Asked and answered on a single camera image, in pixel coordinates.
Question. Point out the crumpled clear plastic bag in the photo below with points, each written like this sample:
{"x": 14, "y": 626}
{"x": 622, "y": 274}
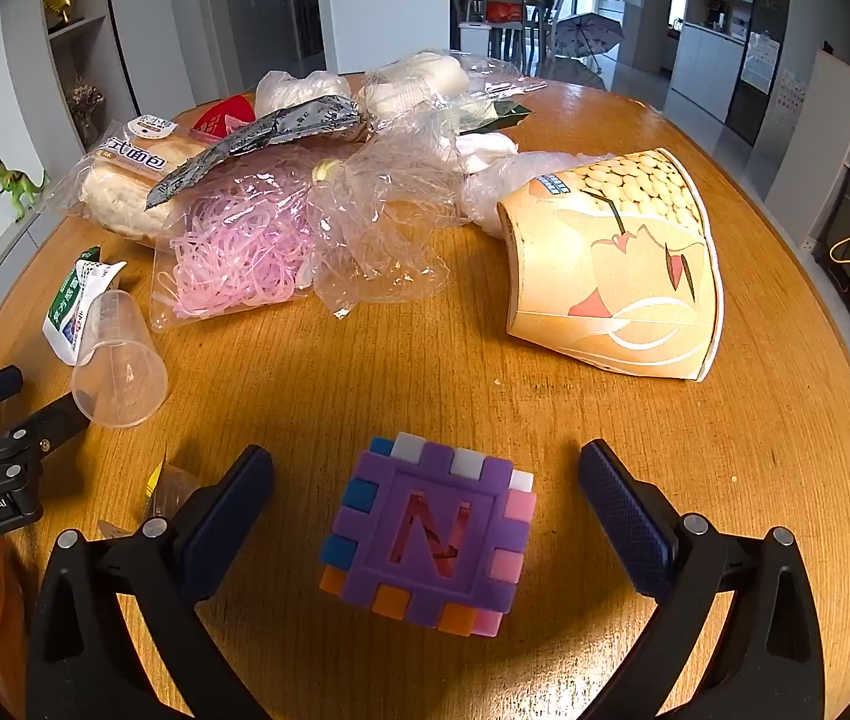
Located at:
{"x": 380, "y": 240}

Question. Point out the orange printed paper bucket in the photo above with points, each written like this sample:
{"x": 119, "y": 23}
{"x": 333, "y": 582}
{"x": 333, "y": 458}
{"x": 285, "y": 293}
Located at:
{"x": 620, "y": 277}

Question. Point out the yellow wrapper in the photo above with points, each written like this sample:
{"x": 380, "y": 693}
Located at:
{"x": 170, "y": 491}

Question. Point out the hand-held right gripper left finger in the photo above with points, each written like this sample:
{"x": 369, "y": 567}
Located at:
{"x": 233, "y": 514}

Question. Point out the crumpled white tissue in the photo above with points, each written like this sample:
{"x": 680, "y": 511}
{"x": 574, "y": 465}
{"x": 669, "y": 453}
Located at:
{"x": 488, "y": 146}

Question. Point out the green white packet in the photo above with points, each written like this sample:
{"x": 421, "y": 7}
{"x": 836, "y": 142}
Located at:
{"x": 68, "y": 307}

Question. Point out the green dinosaur toy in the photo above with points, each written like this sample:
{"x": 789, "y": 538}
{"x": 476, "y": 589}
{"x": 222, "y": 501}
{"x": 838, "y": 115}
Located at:
{"x": 20, "y": 187}

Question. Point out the white board panel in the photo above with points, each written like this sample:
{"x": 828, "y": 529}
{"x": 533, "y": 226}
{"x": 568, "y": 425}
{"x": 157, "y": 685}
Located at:
{"x": 829, "y": 135}

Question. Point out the purple foam letter cube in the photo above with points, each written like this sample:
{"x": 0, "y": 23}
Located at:
{"x": 425, "y": 540}

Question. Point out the red bag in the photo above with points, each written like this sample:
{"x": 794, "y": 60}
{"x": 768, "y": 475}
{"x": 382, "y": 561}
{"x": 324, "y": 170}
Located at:
{"x": 505, "y": 12}

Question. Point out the clear bag of white buns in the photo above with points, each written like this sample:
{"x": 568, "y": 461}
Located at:
{"x": 425, "y": 75}

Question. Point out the dining table with chairs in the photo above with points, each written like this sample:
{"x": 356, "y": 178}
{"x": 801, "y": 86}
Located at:
{"x": 522, "y": 37}

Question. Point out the grey patterned umbrella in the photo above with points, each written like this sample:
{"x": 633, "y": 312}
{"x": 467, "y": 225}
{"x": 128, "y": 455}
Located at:
{"x": 590, "y": 34}

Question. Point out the black coffee machine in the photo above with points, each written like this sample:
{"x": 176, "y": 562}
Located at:
{"x": 715, "y": 16}

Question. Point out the clear plastic measuring cup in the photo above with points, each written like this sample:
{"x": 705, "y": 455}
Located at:
{"x": 113, "y": 360}

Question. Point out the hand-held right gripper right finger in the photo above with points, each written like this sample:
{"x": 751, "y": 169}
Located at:
{"x": 627, "y": 517}

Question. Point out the silver grey foil wrapper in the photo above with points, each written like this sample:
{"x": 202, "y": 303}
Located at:
{"x": 267, "y": 131}

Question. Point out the bagged bread loaf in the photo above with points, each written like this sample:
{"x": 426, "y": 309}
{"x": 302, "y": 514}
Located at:
{"x": 117, "y": 195}

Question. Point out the dried flower bunch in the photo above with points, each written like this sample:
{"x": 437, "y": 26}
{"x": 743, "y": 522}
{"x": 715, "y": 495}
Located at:
{"x": 86, "y": 101}

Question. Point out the dark green foil packet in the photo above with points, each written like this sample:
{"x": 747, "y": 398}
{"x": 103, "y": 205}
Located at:
{"x": 511, "y": 114}

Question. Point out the white plastic bag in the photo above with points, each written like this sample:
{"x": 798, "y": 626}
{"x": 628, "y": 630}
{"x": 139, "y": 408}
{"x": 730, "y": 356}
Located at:
{"x": 297, "y": 90}

